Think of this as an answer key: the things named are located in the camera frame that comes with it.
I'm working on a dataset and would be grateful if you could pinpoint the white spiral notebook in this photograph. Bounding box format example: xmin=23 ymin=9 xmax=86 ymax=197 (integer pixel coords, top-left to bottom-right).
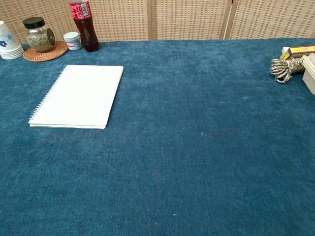
xmin=28 ymin=64 xmax=124 ymax=130

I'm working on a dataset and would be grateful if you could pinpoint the blue velvet tablecloth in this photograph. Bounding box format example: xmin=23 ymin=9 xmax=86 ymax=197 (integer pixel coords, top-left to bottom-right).
xmin=0 ymin=38 xmax=315 ymax=236

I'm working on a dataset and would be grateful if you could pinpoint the woven bamboo folding screen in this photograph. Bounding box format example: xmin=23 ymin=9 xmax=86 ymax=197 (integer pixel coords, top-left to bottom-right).
xmin=0 ymin=0 xmax=315 ymax=44

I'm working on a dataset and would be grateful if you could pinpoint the small white plastic jar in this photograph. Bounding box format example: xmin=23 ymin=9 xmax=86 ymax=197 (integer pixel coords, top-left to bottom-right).
xmin=63 ymin=31 xmax=82 ymax=51

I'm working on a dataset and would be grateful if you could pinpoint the cola bottle with red label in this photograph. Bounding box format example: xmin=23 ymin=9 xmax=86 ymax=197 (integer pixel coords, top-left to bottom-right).
xmin=68 ymin=0 xmax=99 ymax=53

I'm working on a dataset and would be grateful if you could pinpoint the woven rattan coaster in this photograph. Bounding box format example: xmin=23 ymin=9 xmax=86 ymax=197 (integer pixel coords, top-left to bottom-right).
xmin=23 ymin=40 xmax=69 ymax=62

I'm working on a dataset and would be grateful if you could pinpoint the glass jar with black lid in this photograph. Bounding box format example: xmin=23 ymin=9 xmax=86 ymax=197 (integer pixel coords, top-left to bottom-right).
xmin=22 ymin=16 xmax=56 ymax=53

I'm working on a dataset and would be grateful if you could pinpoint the yellow and brown box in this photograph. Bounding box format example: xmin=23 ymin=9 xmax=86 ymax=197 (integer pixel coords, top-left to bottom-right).
xmin=280 ymin=45 xmax=315 ymax=61

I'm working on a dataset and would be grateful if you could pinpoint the beige plastic container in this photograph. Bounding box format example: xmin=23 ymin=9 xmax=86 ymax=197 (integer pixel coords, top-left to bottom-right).
xmin=301 ymin=52 xmax=315 ymax=95

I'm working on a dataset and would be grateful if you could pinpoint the stack of floral paper cups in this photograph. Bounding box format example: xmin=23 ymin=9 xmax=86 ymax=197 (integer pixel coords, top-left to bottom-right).
xmin=0 ymin=20 xmax=25 ymax=60

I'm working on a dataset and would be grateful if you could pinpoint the bundle of speckled rope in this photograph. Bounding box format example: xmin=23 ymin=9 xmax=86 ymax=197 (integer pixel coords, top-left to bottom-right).
xmin=270 ymin=57 xmax=306 ymax=84

